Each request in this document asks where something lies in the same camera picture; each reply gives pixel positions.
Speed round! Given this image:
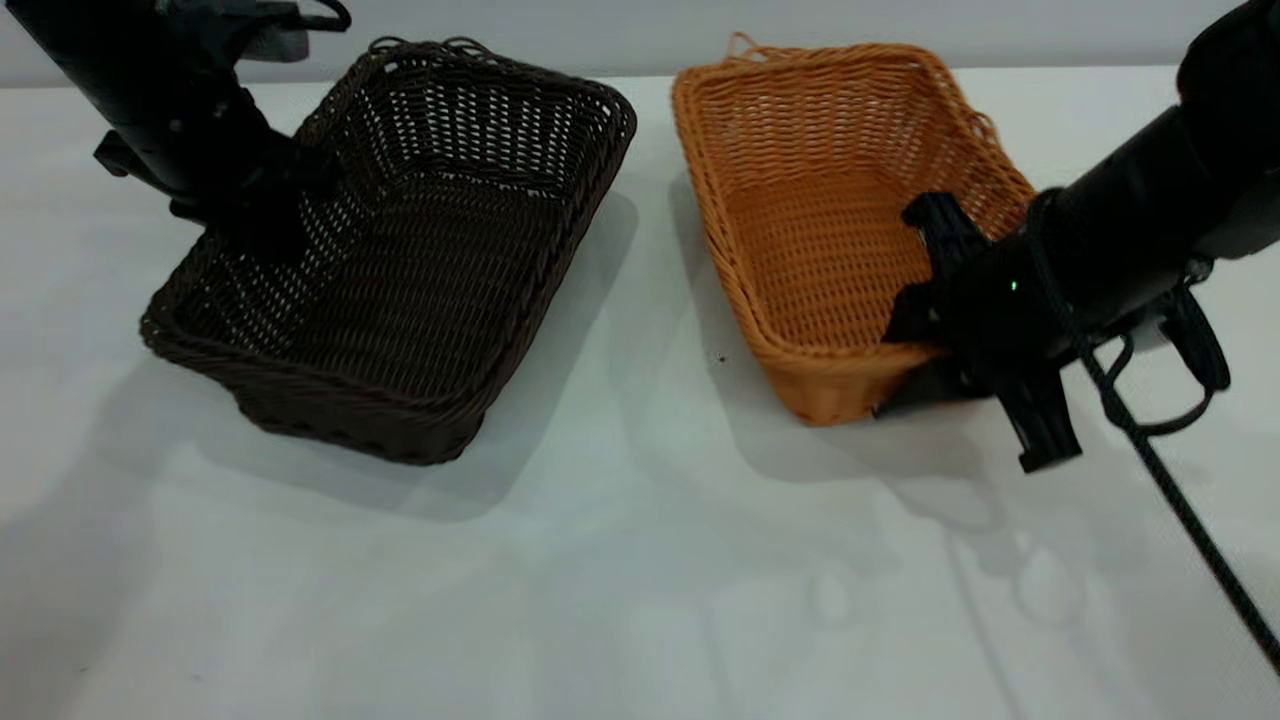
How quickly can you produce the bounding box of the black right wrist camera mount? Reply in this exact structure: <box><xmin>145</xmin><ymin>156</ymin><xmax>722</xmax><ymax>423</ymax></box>
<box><xmin>1115</xmin><ymin>262</ymin><xmax>1233</xmax><ymax>393</ymax></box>

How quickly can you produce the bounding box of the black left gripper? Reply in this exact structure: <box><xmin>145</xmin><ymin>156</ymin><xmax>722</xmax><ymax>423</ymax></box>
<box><xmin>168</xmin><ymin>130</ymin><xmax>341</xmax><ymax>266</ymax></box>

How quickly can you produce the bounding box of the thin black looped cable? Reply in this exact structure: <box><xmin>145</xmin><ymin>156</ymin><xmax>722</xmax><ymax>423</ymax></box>
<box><xmin>1100</xmin><ymin>335</ymin><xmax>1216</xmax><ymax>438</ymax></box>

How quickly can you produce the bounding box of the dark brown wicker basket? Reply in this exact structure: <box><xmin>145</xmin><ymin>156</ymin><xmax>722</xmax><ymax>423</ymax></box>
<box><xmin>140</xmin><ymin>37</ymin><xmax>638</xmax><ymax>466</ymax></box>

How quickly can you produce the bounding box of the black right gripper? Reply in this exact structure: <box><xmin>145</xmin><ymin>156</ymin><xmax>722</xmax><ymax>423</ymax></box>
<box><xmin>873</xmin><ymin>192</ymin><xmax>1083</xmax><ymax>473</ymax></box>

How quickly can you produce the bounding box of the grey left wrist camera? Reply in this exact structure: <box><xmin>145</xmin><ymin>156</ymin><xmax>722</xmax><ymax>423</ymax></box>
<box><xmin>165</xmin><ymin>0</ymin><xmax>313</xmax><ymax>63</ymax></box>

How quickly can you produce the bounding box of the orange wicker basket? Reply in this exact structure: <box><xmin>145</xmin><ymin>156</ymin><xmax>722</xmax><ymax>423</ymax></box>
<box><xmin>672</xmin><ymin>33</ymin><xmax>1037</xmax><ymax>428</ymax></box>

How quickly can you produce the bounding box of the black braided cable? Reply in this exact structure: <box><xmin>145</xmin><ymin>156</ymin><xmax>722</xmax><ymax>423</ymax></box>
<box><xmin>1025</xmin><ymin>190</ymin><xmax>1280</xmax><ymax>673</ymax></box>

